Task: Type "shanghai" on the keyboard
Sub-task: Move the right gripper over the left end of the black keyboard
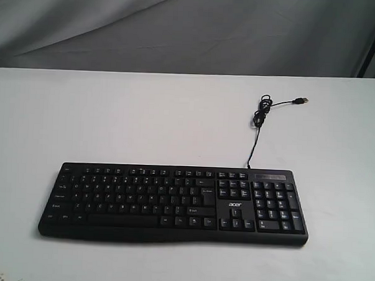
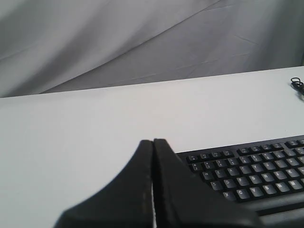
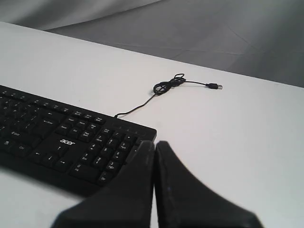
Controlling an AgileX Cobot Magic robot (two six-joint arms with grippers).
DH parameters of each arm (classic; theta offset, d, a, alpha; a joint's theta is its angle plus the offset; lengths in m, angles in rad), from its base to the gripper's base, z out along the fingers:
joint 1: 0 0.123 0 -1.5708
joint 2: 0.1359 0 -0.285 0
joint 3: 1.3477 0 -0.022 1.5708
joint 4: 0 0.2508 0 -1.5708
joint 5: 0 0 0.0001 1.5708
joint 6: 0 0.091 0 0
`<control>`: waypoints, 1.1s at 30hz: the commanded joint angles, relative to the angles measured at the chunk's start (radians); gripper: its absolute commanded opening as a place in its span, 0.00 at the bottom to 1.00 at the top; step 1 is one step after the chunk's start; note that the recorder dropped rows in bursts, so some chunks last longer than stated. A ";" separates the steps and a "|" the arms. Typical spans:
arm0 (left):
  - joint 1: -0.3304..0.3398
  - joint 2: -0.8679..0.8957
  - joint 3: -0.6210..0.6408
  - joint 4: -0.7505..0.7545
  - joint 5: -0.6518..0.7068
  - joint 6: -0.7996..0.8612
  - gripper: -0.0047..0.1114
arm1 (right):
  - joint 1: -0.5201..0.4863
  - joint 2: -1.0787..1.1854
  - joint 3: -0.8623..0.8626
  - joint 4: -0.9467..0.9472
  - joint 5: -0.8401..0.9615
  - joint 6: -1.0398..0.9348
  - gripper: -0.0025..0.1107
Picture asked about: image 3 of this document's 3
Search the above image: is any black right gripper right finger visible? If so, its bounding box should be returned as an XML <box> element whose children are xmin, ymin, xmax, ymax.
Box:
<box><xmin>154</xmin><ymin>141</ymin><xmax>263</xmax><ymax>228</ymax></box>

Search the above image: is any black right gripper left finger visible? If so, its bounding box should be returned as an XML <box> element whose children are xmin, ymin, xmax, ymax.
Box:
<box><xmin>52</xmin><ymin>141</ymin><xmax>155</xmax><ymax>228</ymax></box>

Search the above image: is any black acer keyboard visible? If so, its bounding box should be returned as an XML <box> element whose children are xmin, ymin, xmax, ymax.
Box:
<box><xmin>0</xmin><ymin>86</ymin><xmax>157</xmax><ymax>197</ymax></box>

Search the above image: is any grey backdrop cloth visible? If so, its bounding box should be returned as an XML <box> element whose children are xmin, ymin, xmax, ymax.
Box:
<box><xmin>0</xmin><ymin>0</ymin><xmax>304</xmax><ymax>87</ymax></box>

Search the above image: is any black USB cable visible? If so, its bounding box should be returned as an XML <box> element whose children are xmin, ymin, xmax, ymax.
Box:
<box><xmin>114</xmin><ymin>73</ymin><xmax>224</xmax><ymax>118</ymax></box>

